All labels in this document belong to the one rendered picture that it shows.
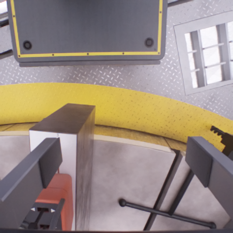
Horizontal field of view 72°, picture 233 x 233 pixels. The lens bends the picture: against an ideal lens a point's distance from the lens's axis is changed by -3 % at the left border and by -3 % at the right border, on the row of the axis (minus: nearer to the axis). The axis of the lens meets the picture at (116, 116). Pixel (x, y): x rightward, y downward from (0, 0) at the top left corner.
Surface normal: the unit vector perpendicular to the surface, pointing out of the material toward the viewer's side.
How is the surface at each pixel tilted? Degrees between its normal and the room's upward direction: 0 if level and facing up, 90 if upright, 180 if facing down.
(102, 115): 0
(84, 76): 0
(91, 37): 0
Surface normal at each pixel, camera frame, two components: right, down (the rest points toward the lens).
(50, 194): 0.05, -0.99
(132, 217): -0.01, 0.27
